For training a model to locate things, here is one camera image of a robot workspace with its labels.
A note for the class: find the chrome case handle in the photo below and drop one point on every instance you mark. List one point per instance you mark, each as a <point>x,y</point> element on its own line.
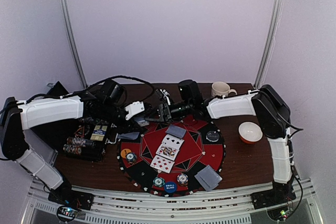
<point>112,136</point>

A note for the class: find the green blue 50 chip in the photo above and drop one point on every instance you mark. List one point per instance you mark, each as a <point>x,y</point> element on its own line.
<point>159,182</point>

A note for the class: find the mixed colour chip stack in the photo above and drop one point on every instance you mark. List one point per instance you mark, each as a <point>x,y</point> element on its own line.
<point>131,158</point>

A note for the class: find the right aluminium frame post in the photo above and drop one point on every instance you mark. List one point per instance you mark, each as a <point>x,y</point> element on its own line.
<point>269,43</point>

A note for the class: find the black dealer button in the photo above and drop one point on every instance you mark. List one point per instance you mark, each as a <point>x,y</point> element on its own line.
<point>212,136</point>

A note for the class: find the blue backed card deck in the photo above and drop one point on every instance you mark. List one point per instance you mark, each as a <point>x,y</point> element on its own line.
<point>141,121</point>

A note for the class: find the round red black poker mat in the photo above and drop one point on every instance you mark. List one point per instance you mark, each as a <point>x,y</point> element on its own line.
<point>196,153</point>

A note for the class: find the blue white 100 chip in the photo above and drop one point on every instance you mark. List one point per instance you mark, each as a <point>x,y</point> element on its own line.
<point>182,179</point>

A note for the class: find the orange big blind button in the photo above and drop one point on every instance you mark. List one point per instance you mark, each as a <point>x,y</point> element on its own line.
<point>124,152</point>

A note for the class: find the nine of diamonds card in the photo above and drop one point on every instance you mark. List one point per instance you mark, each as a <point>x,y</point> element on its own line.
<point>162,164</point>

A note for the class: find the king face up card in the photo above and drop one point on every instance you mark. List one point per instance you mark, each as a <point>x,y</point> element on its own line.
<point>167,152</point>

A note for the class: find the three of spades card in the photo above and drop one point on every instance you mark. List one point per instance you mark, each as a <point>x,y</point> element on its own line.
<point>172,141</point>

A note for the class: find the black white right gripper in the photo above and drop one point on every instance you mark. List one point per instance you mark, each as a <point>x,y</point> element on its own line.
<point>165,111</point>

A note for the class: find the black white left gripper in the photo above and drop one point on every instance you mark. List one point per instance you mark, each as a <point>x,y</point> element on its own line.
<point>126,128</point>

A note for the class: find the blue small blind button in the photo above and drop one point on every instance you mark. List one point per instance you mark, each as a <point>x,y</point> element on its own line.
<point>170,187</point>

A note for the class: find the top multicolour chip row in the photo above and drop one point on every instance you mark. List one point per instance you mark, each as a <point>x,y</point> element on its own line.
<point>93,121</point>

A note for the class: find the white orange bowl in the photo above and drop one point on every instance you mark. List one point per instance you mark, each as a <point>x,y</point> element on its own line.
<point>250,133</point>

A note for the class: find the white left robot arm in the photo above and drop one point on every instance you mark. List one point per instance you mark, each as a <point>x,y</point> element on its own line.
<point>15,148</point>

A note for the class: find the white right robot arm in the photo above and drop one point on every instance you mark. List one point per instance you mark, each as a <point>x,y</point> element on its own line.
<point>271,111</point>

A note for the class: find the red triangle dice pack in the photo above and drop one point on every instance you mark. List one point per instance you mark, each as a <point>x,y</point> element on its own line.
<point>80,132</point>

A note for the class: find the cream patterned ceramic mug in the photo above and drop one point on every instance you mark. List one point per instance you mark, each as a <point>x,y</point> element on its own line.
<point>221,89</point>

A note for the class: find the black poker chip case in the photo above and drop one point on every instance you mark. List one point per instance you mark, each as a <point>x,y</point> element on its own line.
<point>74,124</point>

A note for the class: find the Texas Hold'em card box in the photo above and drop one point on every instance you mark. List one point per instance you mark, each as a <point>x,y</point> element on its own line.
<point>99,132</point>

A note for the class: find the black 100 chip stack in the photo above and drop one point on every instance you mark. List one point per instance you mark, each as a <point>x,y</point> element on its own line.
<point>82,142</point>

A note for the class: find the face down card seat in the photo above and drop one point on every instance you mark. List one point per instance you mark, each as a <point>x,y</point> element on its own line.
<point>202,182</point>

